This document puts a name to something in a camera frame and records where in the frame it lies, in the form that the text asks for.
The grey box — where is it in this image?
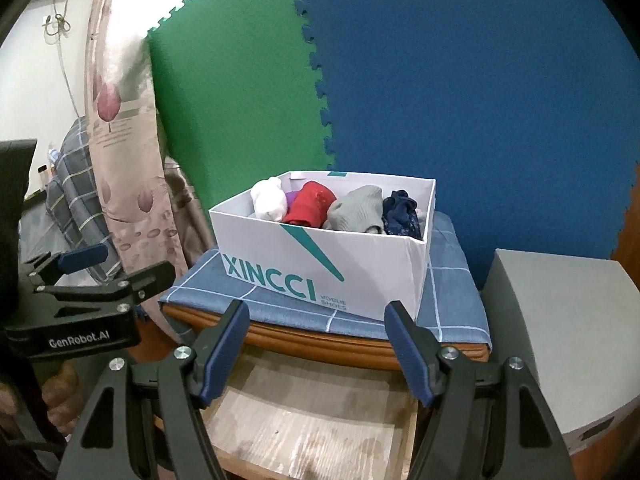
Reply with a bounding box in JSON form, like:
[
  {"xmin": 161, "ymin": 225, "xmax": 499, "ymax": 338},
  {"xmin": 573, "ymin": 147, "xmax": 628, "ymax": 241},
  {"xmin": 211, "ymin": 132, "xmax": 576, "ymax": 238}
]
[{"xmin": 480, "ymin": 248, "xmax": 640, "ymax": 456}]

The green foam mat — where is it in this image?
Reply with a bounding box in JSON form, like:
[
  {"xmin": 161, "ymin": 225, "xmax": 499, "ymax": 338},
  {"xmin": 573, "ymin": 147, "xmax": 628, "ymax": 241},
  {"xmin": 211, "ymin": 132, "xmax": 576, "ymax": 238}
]
[{"xmin": 147, "ymin": 0, "xmax": 336, "ymax": 211}]

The white shoe box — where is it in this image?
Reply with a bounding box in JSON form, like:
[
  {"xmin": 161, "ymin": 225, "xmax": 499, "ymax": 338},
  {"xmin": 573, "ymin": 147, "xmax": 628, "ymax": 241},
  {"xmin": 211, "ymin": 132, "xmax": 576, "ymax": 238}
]
[{"xmin": 208, "ymin": 170, "xmax": 437, "ymax": 321}]

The wooden drawer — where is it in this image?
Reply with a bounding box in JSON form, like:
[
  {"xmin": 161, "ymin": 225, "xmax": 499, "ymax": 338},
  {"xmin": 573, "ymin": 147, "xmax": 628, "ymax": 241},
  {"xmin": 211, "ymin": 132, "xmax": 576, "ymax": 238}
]
[{"xmin": 200, "ymin": 345, "xmax": 426, "ymax": 480}]

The white wall cord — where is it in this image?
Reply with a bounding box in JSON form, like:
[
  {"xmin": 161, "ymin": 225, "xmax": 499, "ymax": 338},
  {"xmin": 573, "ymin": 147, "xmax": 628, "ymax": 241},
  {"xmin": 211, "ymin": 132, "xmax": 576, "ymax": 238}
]
[{"xmin": 42, "ymin": 0, "xmax": 81, "ymax": 116}]

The navy underwear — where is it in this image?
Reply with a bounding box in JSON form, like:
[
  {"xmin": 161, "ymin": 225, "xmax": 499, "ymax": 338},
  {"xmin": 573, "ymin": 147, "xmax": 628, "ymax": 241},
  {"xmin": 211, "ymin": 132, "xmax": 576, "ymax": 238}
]
[{"xmin": 381, "ymin": 190, "xmax": 423, "ymax": 240}]

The white sock roll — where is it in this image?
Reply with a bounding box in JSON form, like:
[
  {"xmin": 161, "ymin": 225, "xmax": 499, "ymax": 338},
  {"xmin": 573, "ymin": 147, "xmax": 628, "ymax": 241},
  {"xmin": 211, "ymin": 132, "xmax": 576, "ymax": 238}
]
[{"xmin": 250, "ymin": 176, "xmax": 290, "ymax": 222}]

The red underwear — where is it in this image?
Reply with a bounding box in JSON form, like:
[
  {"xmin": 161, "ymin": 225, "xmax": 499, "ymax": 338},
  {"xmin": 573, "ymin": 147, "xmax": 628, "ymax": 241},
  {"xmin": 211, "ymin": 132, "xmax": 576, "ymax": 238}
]
[{"xmin": 282, "ymin": 181, "xmax": 337, "ymax": 228}]

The blue checked cloth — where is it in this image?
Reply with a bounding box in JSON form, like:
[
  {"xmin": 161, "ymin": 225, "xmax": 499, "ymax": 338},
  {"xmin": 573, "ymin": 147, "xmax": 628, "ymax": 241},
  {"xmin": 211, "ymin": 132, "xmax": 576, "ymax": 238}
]
[{"xmin": 159, "ymin": 212, "xmax": 493, "ymax": 351}]

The blue foam mat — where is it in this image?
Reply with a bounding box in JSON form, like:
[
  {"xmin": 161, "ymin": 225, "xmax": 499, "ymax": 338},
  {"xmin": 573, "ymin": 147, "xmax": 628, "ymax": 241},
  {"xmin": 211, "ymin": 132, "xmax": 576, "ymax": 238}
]
[{"xmin": 285, "ymin": 0, "xmax": 640, "ymax": 291}]

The grey plaid bedding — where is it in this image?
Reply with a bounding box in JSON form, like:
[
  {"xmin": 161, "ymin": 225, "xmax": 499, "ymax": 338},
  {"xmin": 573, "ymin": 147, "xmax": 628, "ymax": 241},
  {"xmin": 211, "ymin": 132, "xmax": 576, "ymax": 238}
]
[{"xmin": 42, "ymin": 115, "xmax": 126, "ymax": 281}]

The wooden nightstand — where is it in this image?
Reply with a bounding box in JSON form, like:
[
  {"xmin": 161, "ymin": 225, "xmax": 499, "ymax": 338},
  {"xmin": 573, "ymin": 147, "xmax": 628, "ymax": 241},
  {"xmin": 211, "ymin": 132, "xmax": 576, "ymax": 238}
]
[{"xmin": 160, "ymin": 305, "xmax": 491, "ymax": 480}]

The beige floral curtain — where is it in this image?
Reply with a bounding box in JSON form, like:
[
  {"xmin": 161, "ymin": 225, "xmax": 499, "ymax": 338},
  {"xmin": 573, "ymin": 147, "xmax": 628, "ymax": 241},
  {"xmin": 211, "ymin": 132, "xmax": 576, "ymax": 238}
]
[{"xmin": 82, "ymin": 0, "xmax": 211, "ymax": 311}]

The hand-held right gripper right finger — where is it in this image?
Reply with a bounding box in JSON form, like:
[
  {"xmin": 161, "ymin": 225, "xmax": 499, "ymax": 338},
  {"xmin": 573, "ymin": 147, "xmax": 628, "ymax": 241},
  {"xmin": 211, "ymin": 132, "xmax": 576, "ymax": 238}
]
[{"xmin": 384, "ymin": 300, "xmax": 573, "ymax": 480}]

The beige sock roll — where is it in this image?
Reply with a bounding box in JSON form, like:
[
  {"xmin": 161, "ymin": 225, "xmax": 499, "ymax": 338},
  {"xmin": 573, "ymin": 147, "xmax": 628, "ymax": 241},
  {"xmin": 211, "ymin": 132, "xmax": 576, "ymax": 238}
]
[{"xmin": 327, "ymin": 185, "xmax": 385, "ymax": 235}]

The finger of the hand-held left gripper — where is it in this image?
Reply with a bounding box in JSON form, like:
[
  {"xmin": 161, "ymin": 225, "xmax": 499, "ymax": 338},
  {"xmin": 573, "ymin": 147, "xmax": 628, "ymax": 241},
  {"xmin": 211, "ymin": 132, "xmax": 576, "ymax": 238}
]
[
  {"xmin": 35, "ymin": 260, "xmax": 176, "ymax": 320},
  {"xmin": 25, "ymin": 245, "xmax": 108, "ymax": 286}
]

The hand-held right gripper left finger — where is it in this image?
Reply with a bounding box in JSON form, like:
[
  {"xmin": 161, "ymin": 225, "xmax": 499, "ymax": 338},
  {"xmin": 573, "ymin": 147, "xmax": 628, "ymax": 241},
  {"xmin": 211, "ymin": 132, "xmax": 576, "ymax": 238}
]
[{"xmin": 55, "ymin": 299, "xmax": 251, "ymax": 480}]

